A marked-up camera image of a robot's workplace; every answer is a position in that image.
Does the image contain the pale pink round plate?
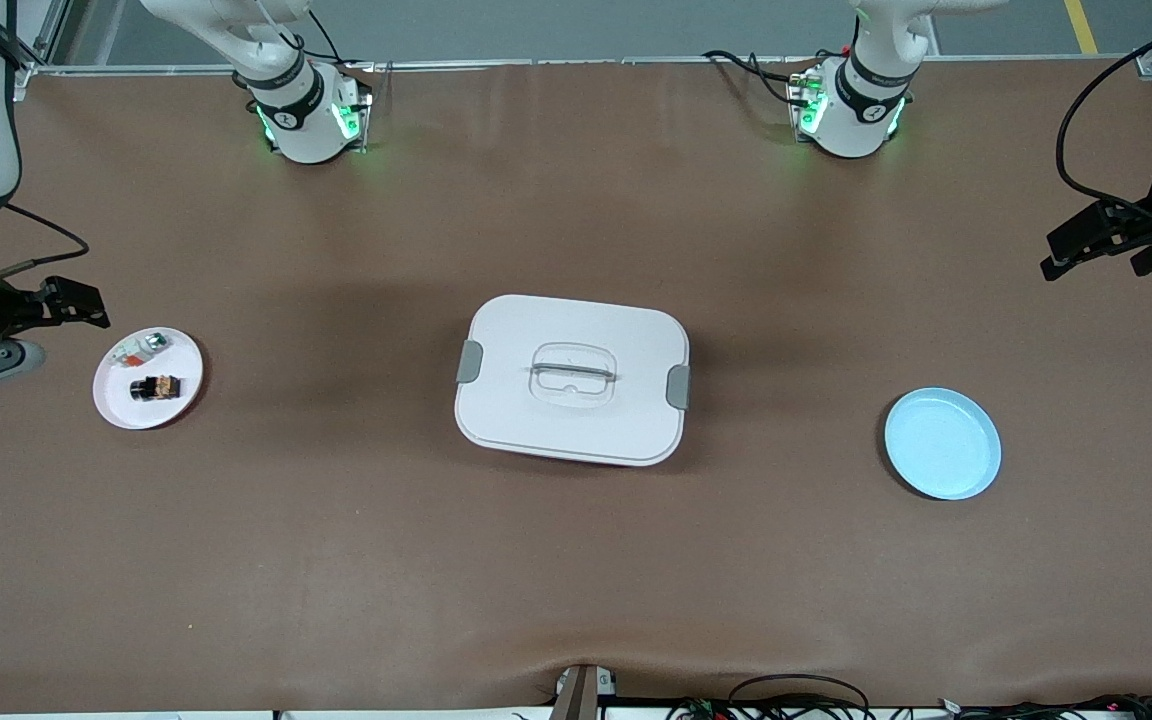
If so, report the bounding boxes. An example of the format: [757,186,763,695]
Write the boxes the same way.
[93,327,205,431]

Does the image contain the light blue round plate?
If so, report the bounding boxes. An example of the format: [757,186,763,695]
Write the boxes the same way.
[884,387,1003,501]

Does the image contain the white lidded storage box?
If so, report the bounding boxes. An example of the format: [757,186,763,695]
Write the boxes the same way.
[454,294,692,468]

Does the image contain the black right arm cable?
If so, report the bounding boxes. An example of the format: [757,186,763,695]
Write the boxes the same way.
[0,203,92,283]

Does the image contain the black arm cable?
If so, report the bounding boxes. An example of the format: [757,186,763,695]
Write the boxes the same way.
[0,203,92,283]
[1054,0,1152,238]

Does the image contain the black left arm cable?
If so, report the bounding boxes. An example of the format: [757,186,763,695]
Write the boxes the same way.
[1054,0,1152,238]

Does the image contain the aluminium frame post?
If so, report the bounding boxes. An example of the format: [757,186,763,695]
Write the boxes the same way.
[8,0,72,96]

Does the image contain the black arm base cables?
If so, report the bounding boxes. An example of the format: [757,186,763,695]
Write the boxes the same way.
[704,50,807,106]

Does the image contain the black cable bundle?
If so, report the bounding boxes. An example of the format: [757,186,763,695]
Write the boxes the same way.
[936,692,1152,720]

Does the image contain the black looped cable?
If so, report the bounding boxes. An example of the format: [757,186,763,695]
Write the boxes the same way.
[726,674,874,720]

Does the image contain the aluminium camera post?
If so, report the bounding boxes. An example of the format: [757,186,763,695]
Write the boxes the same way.
[551,664,619,720]

